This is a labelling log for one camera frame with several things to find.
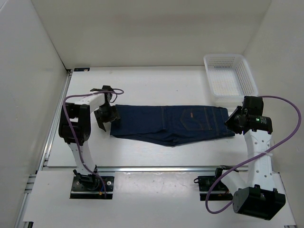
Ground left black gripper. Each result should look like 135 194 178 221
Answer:
94 104 121 130

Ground dark blue denim trousers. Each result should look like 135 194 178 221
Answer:
110 105 235 147

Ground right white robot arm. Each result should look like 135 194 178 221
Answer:
213 96 286 220

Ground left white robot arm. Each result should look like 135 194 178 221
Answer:
58 85 124 193

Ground white perforated plastic basket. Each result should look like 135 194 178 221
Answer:
203 54 258 108

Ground small dark corner label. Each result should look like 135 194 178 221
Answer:
74 67 90 72

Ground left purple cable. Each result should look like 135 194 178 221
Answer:
63 88 124 199

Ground purple cable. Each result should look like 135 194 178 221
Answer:
63 88 124 199
205 95 301 214

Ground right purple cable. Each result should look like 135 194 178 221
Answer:
205 95 301 214

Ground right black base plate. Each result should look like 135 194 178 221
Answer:
193 176 233 201

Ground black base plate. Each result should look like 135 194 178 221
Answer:
70 176 114 200
193 176 233 201

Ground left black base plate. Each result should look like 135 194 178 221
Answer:
70 176 114 200

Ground aluminium frame rail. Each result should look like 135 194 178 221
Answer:
14 68 297 228

